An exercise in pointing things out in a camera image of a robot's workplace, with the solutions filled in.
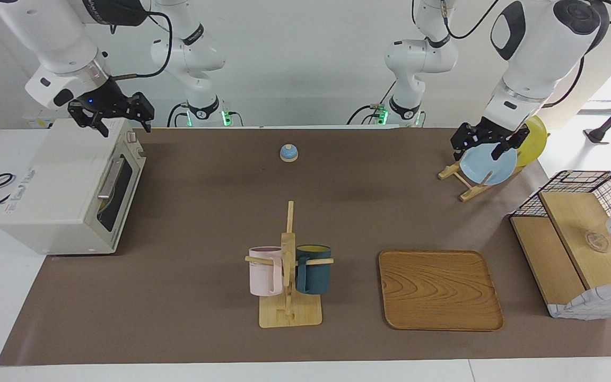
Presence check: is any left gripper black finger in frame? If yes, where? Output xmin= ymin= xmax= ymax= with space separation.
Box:
xmin=490 ymin=125 xmax=530 ymax=162
xmin=451 ymin=123 xmax=480 ymax=161

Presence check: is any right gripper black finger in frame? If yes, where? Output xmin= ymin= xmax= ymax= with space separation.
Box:
xmin=67 ymin=100 xmax=111 ymax=138
xmin=127 ymin=92 xmax=155 ymax=133

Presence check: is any toaster oven glass door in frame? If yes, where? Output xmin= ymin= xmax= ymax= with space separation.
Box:
xmin=95 ymin=139 xmax=147 ymax=235

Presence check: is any beige toaster oven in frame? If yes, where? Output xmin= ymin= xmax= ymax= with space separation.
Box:
xmin=0 ymin=118 xmax=147 ymax=256

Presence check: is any yellow plate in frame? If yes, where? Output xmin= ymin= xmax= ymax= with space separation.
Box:
xmin=515 ymin=116 xmax=548 ymax=168

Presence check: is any light blue plate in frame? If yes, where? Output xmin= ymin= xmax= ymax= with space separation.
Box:
xmin=459 ymin=144 xmax=518 ymax=186

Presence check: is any wooden plate rack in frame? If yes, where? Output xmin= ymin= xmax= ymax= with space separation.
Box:
xmin=438 ymin=159 xmax=525 ymax=203

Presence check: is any clear glass cup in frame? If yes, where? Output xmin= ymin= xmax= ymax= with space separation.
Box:
xmin=584 ymin=231 xmax=609 ymax=253

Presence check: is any wooden serving tray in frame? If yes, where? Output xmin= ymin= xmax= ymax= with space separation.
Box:
xmin=379 ymin=249 xmax=504 ymax=332

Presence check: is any brown table mat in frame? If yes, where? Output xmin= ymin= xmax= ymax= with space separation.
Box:
xmin=0 ymin=127 xmax=611 ymax=367

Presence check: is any dark blue mug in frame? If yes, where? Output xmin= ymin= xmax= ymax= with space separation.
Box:
xmin=295 ymin=245 xmax=332 ymax=296

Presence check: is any pink mug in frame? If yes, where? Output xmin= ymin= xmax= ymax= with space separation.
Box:
xmin=248 ymin=246 xmax=284 ymax=297

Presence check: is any wooden mug tree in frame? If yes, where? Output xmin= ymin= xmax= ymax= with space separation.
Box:
xmin=245 ymin=201 xmax=334 ymax=328

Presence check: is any black base cable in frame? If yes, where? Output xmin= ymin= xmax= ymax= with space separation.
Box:
xmin=347 ymin=80 xmax=397 ymax=126
xmin=167 ymin=101 xmax=243 ymax=128

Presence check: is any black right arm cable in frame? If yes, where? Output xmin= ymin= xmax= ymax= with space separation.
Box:
xmin=108 ymin=10 xmax=174 ymax=81

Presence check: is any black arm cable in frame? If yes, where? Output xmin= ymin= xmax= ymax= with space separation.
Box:
xmin=412 ymin=0 xmax=611 ymax=107
xmin=108 ymin=10 xmax=174 ymax=81

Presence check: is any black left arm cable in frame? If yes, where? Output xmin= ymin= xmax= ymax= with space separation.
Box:
xmin=412 ymin=0 xmax=611 ymax=107

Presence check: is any wooden shelf with wire basket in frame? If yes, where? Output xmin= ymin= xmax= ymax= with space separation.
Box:
xmin=510 ymin=170 xmax=611 ymax=320

